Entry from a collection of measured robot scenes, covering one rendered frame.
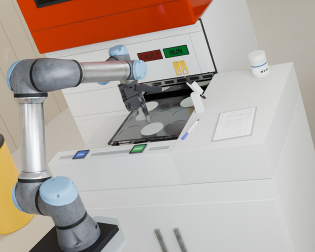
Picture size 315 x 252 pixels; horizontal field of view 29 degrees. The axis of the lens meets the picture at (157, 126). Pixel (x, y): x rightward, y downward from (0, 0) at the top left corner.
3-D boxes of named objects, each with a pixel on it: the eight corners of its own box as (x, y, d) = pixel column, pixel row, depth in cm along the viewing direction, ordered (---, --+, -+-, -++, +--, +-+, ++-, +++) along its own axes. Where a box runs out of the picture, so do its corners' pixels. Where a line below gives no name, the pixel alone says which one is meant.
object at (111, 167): (70, 179, 258) (57, 151, 252) (189, 169, 233) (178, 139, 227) (60, 192, 251) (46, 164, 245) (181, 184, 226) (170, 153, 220)
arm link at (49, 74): (53, 56, 194) (148, 54, 233) (30, 58, 201) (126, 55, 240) (56, 92, 196) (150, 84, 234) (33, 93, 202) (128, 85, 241)
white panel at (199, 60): (77, 118, 313) (46, 48, 296) (225, 99, 277) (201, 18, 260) (74, 121, 311) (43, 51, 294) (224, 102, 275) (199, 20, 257)
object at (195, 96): (199, 106, 245) (189, 77, 240) (208, 105, 243) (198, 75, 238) (195, 113, 240) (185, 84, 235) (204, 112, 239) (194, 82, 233)
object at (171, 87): (135, 108, 294) (129, 90, 290) (221, 96, 275) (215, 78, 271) (134, 109, 293) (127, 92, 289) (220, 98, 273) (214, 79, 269)
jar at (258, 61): (255, 71, 257) (249, 51, 253) (271, 69, 254) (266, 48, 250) (251, 79, 252) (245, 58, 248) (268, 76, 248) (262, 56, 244)
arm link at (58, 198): (71, 229, 200) (55, 195, 195) (43, 224, 209) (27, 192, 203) (93, 206, 208) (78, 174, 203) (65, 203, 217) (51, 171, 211)
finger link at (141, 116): (138, 127, 261) (131, 108, 257) (151, 122, 262) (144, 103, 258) (140, 130, 258) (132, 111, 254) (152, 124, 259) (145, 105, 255)
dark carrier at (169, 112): (140, 102, 286) (140, 101, 285) (208, 93, 270) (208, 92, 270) (111, 142, 259) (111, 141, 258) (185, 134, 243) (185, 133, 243)
